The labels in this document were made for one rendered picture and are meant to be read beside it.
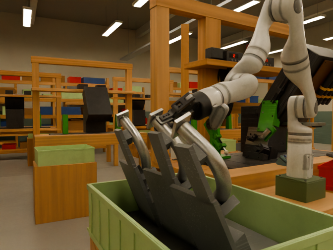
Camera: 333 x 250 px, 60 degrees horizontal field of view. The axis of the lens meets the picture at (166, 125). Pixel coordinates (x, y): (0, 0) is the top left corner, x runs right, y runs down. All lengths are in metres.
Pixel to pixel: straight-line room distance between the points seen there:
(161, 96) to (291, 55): 0.93
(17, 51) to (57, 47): 1.36
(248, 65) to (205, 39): 1.17
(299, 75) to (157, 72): 0.93
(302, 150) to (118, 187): 0.73
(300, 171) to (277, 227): 0.45
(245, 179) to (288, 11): 0.77
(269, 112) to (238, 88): 1.12
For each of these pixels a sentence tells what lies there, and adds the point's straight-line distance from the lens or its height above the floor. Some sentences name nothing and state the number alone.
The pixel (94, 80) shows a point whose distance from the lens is 8.55.
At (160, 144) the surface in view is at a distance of 0.67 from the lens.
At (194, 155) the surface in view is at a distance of 0.51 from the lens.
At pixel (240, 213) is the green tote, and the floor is 0.88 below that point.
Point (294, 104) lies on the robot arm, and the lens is 1.26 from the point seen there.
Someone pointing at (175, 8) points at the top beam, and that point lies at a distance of 1.98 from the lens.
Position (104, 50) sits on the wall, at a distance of 11.99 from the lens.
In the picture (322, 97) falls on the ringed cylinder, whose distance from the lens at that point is 2.08.
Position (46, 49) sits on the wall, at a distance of 11.61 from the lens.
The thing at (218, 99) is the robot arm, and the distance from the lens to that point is 0.80.
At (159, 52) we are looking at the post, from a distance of 1.85.
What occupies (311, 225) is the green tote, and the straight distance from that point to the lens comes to 0.81.
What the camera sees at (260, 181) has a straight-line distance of 1.52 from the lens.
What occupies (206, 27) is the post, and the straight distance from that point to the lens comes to 2.11.
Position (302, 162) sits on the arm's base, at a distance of 1.27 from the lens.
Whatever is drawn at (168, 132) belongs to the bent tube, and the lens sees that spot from 0.70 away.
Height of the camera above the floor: 1.19
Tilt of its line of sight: 2 degrees down
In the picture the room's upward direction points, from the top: straight up
